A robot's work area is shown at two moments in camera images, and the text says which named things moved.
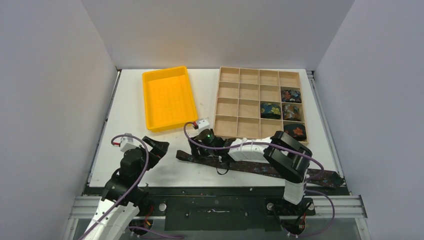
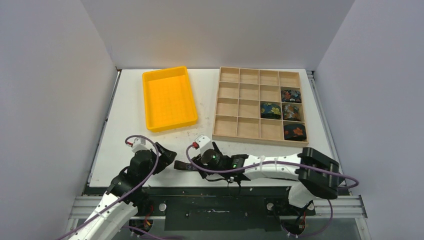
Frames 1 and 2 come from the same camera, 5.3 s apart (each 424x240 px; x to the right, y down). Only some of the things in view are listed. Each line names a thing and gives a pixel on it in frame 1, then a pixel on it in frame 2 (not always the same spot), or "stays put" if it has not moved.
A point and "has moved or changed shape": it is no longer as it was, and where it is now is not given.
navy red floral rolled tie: x=291 y=96 stays put
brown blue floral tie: x=319 y=176 has moved or changed shape
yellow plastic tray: x=168 y=100 stays put
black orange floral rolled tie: x=297 y=131 stays put
